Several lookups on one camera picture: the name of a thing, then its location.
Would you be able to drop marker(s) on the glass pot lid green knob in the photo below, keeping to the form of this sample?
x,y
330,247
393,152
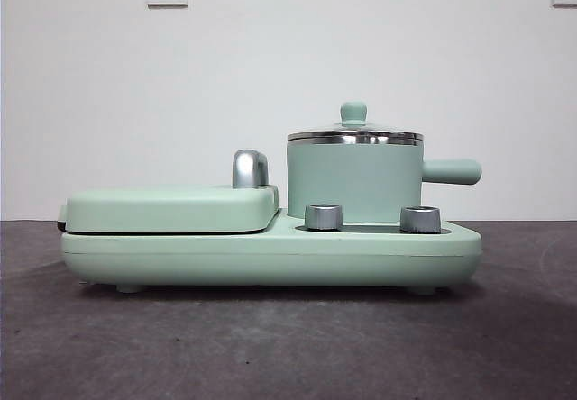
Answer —
x,y
355,111

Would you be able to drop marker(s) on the mint green breakfast maker base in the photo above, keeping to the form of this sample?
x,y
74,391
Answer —
x,y
270,260

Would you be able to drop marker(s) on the silver control knob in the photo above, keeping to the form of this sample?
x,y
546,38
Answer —
x,y
420,219
323,216

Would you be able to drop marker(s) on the mint green griddle lid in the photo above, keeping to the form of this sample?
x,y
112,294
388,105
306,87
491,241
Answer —
x,y
171,208

